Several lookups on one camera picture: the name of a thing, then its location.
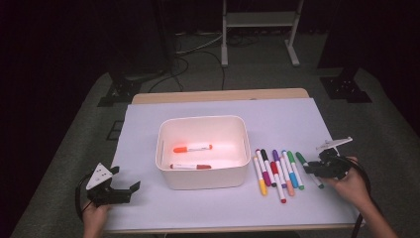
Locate black marker pen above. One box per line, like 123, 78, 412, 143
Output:
260, 148, 277, 188

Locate white metal frame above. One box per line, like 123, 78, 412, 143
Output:
220, 0, 305, 68

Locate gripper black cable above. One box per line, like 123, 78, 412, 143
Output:
343, 156, 372, 238
74, 172, 95, 221

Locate yellow marker pen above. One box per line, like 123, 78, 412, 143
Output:
253, 156, 268, 196

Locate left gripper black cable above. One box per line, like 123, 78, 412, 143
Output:
74, 172, 95, 221

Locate purple marker pen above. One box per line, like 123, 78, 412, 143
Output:
271, 149, 287, 188

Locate person's right hand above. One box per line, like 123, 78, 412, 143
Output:
325, 156, 367, 208

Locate person's left hand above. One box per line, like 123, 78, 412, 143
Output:
81, 202, 112, 238

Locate blue marker pen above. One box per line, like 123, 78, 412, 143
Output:
280, 150, 299, 189

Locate light green marker pen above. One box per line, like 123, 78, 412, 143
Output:
286, 150, 305, 191

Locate orange marker pen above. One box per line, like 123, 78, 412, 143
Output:
172, 143, 214, 154

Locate white plastic storage box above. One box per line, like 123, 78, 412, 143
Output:
155, 114, 252, 191

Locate black floor socket frame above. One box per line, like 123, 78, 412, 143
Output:
106, 120, 125, 142

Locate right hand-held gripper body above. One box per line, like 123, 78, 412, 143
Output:
315, 136, 354, 181

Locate white paper sheet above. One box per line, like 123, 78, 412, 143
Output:
104, 97, 366, 232

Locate black floor cable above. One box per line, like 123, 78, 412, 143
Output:
148, 57, 190, 93
174, 50, 227, 91

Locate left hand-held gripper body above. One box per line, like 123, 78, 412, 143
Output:
85, 163, 133, 208

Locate white floor cables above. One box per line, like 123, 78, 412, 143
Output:
174, 31, 226, 56

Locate black stand pole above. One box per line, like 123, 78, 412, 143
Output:
157, 0, 176, 67

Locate brown marker pen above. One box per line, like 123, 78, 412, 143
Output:
169, 163, 213, 171

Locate peach marker pen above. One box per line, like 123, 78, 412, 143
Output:
279, 157, 295, 197

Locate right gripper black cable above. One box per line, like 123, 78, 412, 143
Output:
343, 156, 372, 238

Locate black stand base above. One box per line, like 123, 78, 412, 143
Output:
319, 67, 373, 104
96, 70, 144, 108

